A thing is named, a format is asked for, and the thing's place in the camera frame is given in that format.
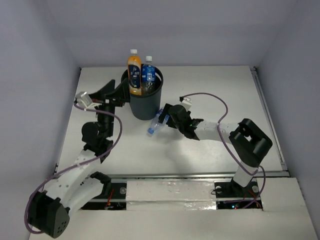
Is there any light blue label water bottle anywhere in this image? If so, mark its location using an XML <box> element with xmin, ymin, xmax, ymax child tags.
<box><xmin>147</xmin><ymin>107</ymin><xmax>169</xmax><ymax>136</ymax></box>

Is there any orange drink bottle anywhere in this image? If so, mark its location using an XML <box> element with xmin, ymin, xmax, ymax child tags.
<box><xmin>127</xmin><ymin>49</ymin><xmax>142</xmax><ymax>96</ymax></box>

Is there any dark blue label bottle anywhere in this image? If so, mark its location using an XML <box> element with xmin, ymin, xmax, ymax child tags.
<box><xmin>141</xmin><ymin>55</ymin><xmax>156</xmax><ymax>95</ymax></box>

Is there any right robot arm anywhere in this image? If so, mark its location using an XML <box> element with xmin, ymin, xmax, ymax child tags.
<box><xmin>156</xmin><ymin>104</ymin><xmax>273</xmax><ymax>198</ymax></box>

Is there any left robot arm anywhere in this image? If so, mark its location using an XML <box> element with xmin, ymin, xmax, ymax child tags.
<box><xmin>24</xmin><ymin>78</ymin><xmax>130</xmax><ymax>239</ymax></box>

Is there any black plastic waste bin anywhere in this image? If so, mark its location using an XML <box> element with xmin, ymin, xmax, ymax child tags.
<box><xmin>129</xmin><ymin>67</ymin><xmax>164</xmax><ymax>121</ymax></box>

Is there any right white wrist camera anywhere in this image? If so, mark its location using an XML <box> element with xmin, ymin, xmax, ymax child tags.
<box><xmin>179</xmin><ymin>96</ymin><xmax>192</xmax><ymax>111</ymax></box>

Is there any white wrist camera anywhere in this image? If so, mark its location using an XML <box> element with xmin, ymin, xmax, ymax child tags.
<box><xmin>75</xmin><ymin>91</ymin><xmax>98</xmax><ymax>111</ymax></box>
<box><xmin>179</xmin><ymin>96</ymin><xmax>192</xmax><ymax>111</ymax></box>

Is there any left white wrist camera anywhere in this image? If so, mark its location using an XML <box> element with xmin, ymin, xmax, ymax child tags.
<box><xmin>75</xmin><ymin>91</ymin><xmax>98</xmax><ymax>111</ymax></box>

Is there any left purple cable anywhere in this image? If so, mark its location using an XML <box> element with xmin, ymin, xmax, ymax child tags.
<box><xmin>24</xmin><ymin>101</ymin><xmax>123</xmax><ymax>235</ymax></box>

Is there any purple cable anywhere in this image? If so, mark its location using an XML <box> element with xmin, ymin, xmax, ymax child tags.
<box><xmin>179</xmin><ymin>92</ymin><xmax>266</xmax><ymax>210</ymax></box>
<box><xmin>24</xmin><ymin>101</ymin><xmax>123</xmax><ymax>235</ymax></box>

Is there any aluminium mounting rail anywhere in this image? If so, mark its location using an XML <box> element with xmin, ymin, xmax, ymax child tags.
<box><xmin>104</xmin><ymin>170</ymin><xmax>290</xmax><ymax>179</ymax></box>

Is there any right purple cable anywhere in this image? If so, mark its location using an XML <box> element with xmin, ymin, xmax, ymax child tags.
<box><xmin>179</xmin><ymin>92</ymin><xmax>266</xmax><ymax>210</ymax></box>

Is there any right side aluminium rail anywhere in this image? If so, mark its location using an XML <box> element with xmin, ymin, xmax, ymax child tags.
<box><xmin>250</xmin><ymin>66</ymin><xmax>290</xmax><ymax>176</ymax></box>

